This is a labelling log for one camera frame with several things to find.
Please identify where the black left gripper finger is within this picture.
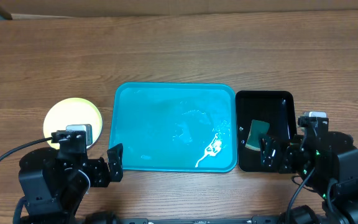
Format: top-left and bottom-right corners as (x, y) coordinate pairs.
(87, 157), (110, 187)
(107, 143), (123, 182)

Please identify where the white foam spill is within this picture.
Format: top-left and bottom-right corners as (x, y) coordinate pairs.
(172, 108), (231, 168)

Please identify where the green rimmed plate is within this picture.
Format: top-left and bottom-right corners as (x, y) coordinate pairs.
(43, 98), (103, 149)

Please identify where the teal plastic tray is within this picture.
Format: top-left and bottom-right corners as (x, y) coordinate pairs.
(109, 82), (237, 173)

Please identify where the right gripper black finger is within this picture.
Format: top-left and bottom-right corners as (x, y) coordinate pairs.
(259, 134), (280, 168)
(278, 144), (297, 174)

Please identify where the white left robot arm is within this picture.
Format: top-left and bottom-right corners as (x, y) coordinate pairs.
(13, 131), (123, 223)

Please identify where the black rectangular tray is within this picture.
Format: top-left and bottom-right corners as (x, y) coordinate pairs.
(235, 90), (296, 172)

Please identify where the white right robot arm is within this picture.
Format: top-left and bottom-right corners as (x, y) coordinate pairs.
(259, 117), (358, 223)

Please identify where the green yellow sponge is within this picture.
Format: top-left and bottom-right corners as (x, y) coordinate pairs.
(246, 119), (270, 151)

